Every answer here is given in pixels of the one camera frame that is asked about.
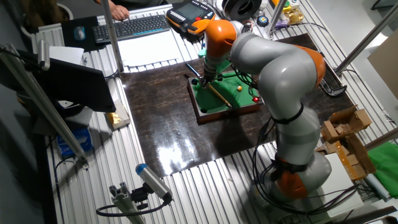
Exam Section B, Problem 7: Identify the grey orange teach pendant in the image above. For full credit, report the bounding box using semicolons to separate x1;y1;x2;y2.
166;0;216;35

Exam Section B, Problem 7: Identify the black rectangular frame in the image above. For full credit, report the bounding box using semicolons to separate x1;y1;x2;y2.
317;71;348;97

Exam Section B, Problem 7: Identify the dark computer mouse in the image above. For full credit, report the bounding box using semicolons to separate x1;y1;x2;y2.
73;26;86;41

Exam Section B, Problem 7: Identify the silver cylindrical camera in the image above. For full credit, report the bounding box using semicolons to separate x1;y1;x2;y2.
37;39;51;71

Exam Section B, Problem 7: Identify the gold foil box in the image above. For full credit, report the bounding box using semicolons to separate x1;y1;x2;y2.
105;99;131;130

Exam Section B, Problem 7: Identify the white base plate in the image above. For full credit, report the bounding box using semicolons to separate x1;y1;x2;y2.
320;152;364;217

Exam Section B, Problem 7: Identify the gold shiny object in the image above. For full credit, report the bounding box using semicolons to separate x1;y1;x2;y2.
281;7;305;26

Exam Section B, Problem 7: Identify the black mouse pad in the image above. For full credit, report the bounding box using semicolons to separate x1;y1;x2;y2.
61;16;105;53

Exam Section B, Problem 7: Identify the long aluminium boom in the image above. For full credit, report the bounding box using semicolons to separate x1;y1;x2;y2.
0;43;90;169

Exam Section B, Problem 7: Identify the black camera cable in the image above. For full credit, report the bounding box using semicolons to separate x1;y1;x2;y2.
95;198;171;218

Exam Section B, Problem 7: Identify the grey camera blue cap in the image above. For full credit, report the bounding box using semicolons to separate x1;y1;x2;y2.
135;163;174;203

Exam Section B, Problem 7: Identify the dark marble pattern mat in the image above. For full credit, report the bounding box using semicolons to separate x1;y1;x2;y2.
120;32;355;178

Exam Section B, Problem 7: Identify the large black spool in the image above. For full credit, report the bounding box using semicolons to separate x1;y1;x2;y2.
222;0;263;22

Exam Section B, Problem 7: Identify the white paper sheet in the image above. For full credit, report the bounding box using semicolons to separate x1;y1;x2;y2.
118;29;184;68
49;45;85;66

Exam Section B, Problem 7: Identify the aluminium frame post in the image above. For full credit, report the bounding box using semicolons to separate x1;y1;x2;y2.
101;0;125;74
266;0;289;34
334;2;398;75
363;127;398;151

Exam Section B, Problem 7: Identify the person's hand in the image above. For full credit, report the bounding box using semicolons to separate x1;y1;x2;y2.
110;3;130;21

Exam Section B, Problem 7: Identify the small black tape roll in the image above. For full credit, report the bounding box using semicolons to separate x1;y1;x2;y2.
256;15;270;28

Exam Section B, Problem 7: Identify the brown cardboard box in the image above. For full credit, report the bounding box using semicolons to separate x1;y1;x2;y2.
320;105;373;144
313;133;377;183

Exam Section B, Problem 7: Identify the mini green pool table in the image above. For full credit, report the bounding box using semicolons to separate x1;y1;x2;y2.
186;70;264;125

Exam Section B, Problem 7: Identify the wooden pool cue black handle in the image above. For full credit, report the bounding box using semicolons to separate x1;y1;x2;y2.
185;63;233;109

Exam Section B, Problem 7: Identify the black flat monitor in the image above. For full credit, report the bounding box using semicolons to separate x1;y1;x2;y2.
0;49;116;113

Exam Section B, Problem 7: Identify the green cloth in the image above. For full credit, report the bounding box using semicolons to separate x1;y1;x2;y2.
368;141;398;198

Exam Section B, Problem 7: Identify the pale blue rolled tube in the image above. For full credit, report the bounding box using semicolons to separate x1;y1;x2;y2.
365;173;391;202

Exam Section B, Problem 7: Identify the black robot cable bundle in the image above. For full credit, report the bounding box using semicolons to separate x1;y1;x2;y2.
251;118;361;215

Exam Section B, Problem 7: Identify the short aluminium profile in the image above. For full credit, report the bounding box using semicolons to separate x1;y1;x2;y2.
108;182;147;224

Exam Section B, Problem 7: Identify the blue plastic packet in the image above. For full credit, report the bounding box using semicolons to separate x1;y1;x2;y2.
57;128;93;158

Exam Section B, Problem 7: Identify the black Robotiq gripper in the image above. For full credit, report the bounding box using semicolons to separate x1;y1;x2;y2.
198;65;218;89

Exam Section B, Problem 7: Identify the black computer keyboard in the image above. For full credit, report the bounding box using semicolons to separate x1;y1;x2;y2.
92;14;171;44

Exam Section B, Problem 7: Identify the beige board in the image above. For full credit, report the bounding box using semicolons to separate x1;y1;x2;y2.
368;35;398;100

